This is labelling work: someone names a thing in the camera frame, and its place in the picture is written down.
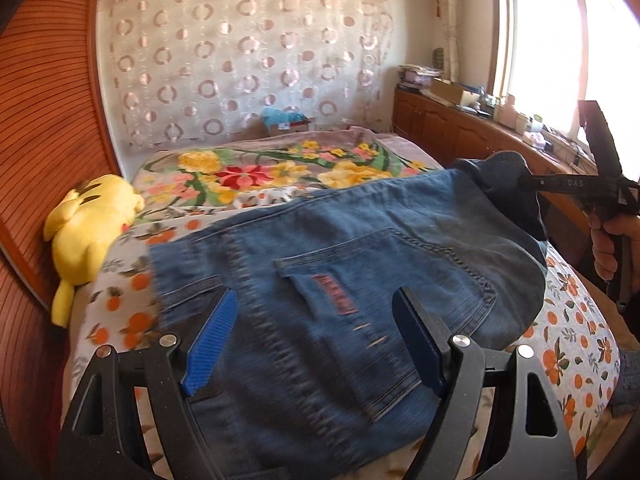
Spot box with blue cloth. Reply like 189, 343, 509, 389
260, 107, 310, 136

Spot right hand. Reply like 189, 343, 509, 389
589, 212, 640, 294

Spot yellow Pikachu plush toy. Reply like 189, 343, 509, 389
43, 174, 144, 327

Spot blue denim jeans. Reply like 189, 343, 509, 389
150, 152, 547, 479

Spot stack of papers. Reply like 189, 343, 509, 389
398, 64, 442, 90

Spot window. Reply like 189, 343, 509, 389
499, 0, 639, 179

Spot cardboard box on cabinet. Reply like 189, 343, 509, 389
430, 78, 480, 106

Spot wooden headboard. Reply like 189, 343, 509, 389
1, 0, 117, 474

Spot wooden side cabinet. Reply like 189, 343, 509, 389
392, 87, 592, 266

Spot floral blanket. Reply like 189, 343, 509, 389
134, 127, 440, 223

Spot circle pattern sheer curtain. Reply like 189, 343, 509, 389
98, 0, 394, 152

